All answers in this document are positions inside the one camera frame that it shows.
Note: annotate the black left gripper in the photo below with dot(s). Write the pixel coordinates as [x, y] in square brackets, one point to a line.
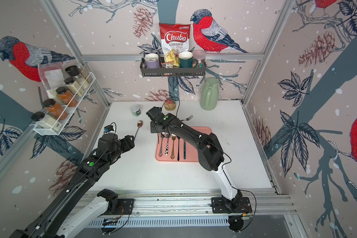
[128, 142]

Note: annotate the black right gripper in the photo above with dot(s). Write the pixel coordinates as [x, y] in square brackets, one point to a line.
[152, 129]

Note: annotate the gold fork ornate handle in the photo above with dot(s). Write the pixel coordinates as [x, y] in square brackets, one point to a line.
[173, 137]

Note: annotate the black spoon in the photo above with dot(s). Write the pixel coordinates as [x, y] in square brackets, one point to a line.
[178, 155]

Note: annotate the pink plastic tray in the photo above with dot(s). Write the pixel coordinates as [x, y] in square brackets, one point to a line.
[191, 152]

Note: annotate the silver spoon patterned handle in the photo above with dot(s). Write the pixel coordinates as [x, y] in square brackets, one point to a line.
[167, 135]

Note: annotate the silver fork ornate handle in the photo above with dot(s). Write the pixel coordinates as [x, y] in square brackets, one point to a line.
[161, 145]

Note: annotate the silver fork teal handle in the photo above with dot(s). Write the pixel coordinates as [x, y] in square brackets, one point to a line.
[184, 150]

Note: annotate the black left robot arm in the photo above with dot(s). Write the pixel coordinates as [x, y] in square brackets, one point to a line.
[54, 221]

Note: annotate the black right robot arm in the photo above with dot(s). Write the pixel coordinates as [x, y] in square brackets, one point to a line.
[210, 153]

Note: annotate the dark grey fork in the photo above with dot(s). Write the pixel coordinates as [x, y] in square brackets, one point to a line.
[188, 118]

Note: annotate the small white jar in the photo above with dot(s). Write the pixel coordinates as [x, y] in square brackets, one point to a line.
[135, 110]

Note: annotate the green plastic jug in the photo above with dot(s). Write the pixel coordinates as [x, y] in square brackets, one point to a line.
[210, 94]

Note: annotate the purple mug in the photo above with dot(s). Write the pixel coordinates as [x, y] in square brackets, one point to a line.
[152, 61]

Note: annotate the yellow snack packet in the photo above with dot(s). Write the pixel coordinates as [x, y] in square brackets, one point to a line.
[171, 59]

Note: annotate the red-orange spice jar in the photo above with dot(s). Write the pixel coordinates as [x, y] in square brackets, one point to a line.
[66, 97]

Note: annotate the orange spice jar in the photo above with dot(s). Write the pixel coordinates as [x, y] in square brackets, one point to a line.
[55, 109]

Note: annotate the dark green mug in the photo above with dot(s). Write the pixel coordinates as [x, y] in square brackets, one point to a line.
[185, 59]

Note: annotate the beige spice jar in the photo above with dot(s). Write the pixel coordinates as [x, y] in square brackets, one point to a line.
[74, 87]

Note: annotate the white spice jar front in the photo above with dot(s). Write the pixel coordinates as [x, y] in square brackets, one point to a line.
[46, 121]

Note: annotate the clear acrylic spice rack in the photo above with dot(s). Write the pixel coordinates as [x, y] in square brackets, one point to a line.
[70, 110]

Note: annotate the pink lidded jar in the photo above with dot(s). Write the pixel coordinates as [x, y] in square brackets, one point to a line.
[200, 56]

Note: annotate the large black-lid spice jar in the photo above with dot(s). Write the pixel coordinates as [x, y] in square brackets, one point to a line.
[73, 71]

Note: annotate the red Chuba chips bag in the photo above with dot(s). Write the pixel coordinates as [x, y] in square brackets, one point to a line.
[174, 37]

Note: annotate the clear plastic bag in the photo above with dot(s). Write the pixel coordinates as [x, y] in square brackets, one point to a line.
[52, 78]

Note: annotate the copper spoon blue handle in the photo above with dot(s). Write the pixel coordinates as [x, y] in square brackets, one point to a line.
[139, 125]

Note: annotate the black wall shelf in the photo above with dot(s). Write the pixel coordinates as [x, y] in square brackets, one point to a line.
[175, 71]

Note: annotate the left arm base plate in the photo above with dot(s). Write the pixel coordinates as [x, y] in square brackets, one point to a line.
[123, 206]

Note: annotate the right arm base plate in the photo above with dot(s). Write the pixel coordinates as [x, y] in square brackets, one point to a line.
[221, 205]

